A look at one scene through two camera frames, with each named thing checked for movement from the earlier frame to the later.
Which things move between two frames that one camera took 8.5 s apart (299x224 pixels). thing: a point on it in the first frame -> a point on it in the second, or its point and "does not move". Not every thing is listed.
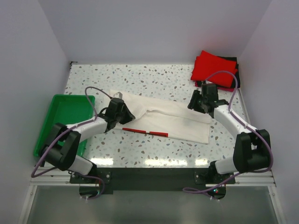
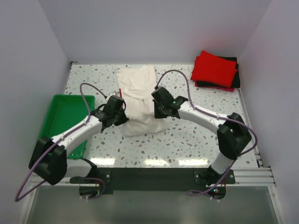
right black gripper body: (203, 101) -> (159, 112)
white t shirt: (156, 119) -> (136, 84)
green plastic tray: (67, 109) does not move
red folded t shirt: (207, 64) does not move
